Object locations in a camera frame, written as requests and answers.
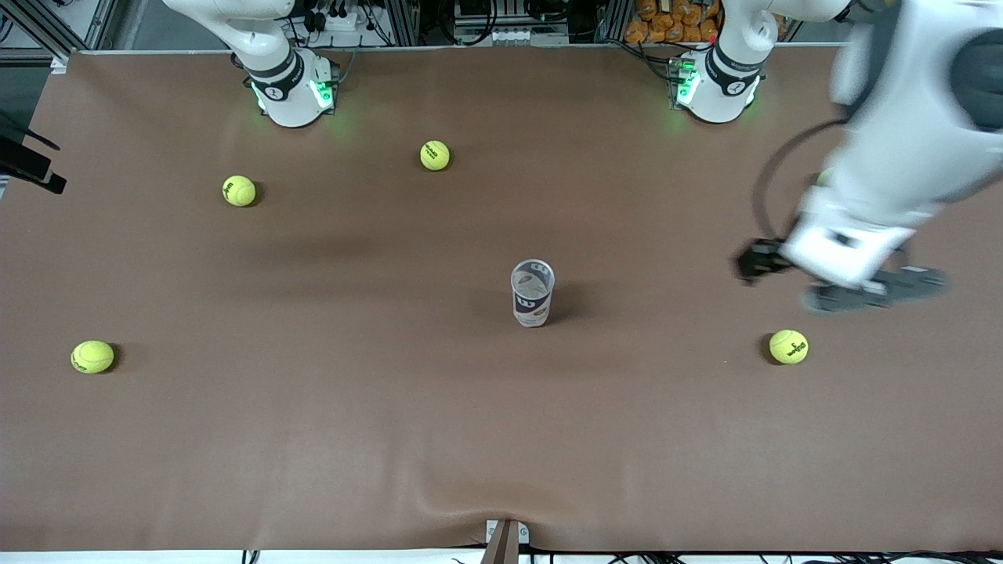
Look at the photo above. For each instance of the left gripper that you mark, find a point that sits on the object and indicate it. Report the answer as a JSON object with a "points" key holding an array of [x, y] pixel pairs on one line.
{"points": [[758, 259]]}

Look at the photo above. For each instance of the white blue tennis ball can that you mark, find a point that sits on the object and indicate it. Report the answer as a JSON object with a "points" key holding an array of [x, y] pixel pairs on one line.
{"points": [[533, 301]]}

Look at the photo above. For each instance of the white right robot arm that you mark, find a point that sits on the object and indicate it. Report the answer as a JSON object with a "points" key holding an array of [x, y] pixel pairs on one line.
{"points": [[274, 63]]}

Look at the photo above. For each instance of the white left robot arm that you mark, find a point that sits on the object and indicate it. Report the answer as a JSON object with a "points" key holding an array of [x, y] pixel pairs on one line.
{"points": [[909, 117]]}

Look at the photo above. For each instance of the yellow Wilson 3 tennis ball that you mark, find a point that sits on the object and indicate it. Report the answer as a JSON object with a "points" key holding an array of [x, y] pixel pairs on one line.
{"points": [[788, 346]]}

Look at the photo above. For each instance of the orange packaged items pile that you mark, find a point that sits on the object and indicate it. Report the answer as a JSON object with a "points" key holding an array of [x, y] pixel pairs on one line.
{"points": [[666, 23]]}

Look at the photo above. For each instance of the white terminal strip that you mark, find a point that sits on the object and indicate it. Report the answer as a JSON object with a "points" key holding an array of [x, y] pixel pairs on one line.
{"points": [[525, 36]]}

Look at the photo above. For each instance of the white power strip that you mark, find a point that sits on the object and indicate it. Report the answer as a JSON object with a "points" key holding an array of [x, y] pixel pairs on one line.
{"points": [[345, 22]]}

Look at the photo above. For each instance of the white table corner bracket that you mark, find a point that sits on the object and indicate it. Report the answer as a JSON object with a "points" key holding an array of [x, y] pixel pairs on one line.
{"points": [[60, 64]]}

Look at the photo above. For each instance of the aluminium frame profile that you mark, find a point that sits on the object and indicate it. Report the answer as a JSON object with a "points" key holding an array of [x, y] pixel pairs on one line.
{"points": [[401, 19], [615, 17], [47, 31]]}

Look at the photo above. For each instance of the grey metal camera bracket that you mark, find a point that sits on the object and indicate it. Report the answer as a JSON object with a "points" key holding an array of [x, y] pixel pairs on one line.
{"points": [[505, 544]]}

